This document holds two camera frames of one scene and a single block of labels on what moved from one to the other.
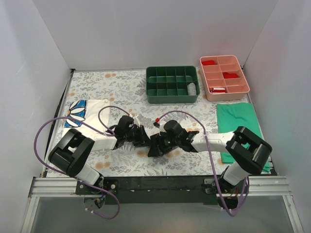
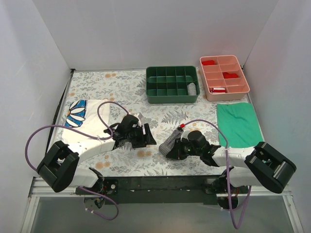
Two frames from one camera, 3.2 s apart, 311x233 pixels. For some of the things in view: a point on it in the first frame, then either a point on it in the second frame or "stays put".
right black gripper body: [160, 144] → [179, 148]
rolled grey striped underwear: [191, 88] stays put
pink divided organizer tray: [222, 78] stays put
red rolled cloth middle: [227, 75] stays put
